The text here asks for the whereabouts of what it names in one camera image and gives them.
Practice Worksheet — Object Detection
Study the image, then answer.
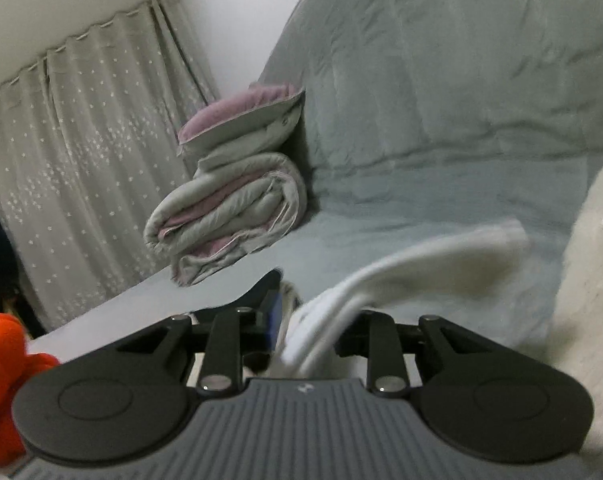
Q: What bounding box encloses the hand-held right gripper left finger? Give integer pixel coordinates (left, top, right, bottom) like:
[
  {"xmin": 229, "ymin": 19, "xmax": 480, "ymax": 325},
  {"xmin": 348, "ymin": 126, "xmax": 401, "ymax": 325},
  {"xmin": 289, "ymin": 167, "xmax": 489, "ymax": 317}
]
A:
[{"xmin": 114, "ymin": 269, "xmax": 284, "ymax": 393}]

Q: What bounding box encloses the folded grey purple duvet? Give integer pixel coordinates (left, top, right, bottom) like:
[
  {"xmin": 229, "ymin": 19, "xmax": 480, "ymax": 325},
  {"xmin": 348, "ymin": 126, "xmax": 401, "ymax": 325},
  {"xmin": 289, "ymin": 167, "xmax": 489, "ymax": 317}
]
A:
[{"xmin": 144, "ymin": 150, "xmax": 309, "ymax": 288}]

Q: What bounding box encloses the white bear print sweatshirt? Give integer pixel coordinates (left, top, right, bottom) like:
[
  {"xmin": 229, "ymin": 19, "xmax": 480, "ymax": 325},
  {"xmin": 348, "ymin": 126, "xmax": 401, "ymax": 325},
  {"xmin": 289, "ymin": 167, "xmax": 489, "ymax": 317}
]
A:
[{"xmin": 271, "ymin": 220, "xmax": 529, "ymax": 378}]

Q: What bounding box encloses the purple and grey pillow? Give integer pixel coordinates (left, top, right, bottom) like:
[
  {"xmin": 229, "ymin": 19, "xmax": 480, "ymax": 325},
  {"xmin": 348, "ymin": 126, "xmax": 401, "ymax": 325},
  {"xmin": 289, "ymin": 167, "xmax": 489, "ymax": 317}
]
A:
[{"xmin": 177, "ymin": 82, "xmax": 306, "ymax": 158}]

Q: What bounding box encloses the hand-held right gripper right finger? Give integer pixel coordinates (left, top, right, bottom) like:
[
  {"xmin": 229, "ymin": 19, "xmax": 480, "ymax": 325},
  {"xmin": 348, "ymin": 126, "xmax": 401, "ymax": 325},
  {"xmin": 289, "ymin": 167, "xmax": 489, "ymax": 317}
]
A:
[{"xmin": 334, "ymin": 310, "xmax": 489, "ymax": 395}]

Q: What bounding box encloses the white plush toy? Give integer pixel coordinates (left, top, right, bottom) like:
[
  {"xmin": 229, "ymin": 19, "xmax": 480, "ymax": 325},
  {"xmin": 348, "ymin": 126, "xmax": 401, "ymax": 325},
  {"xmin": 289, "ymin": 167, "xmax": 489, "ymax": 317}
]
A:
[{"xmin": 546, "ymin": 157, "xmax": 603, "ymax": 466}]

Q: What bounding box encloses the orange pumpkin plush pillow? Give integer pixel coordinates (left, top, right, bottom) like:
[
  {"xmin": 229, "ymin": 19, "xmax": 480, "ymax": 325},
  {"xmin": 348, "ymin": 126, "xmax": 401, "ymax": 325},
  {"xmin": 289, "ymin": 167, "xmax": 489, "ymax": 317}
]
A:
[{"xmin": 0, "ymin": 312, "xmax": 62, "ymax": 466}]

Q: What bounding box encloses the grey star pattern curtain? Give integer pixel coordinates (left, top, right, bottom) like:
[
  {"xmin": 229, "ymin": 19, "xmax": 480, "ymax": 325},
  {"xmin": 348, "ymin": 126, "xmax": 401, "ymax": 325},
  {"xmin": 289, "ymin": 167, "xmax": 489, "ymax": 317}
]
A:
[{"xmin": 0, "ymin": 0, "xmax": 219, "ymax": 333}]

